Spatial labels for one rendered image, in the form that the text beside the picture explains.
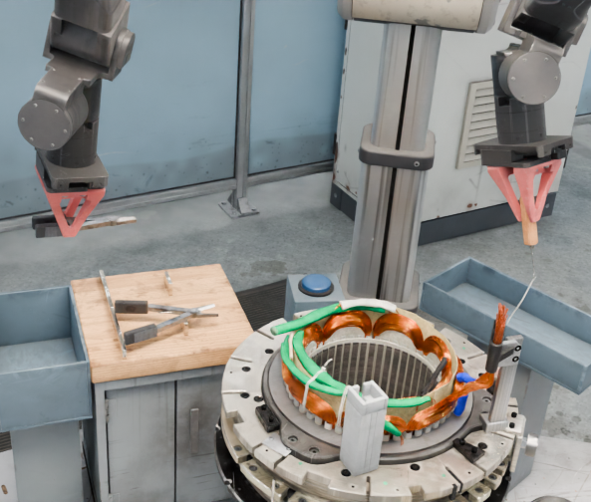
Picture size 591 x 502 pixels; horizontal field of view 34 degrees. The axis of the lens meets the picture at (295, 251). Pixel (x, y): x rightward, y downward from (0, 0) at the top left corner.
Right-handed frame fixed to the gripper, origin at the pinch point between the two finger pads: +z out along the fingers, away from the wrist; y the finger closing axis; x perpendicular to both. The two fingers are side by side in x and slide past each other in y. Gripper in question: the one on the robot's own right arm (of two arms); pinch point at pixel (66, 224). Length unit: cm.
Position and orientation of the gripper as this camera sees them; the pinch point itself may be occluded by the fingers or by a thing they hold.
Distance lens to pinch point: 119.5
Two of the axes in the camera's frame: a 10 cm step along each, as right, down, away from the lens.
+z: -1.8, 8.4, 5.1
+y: 4.0, 5.3, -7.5
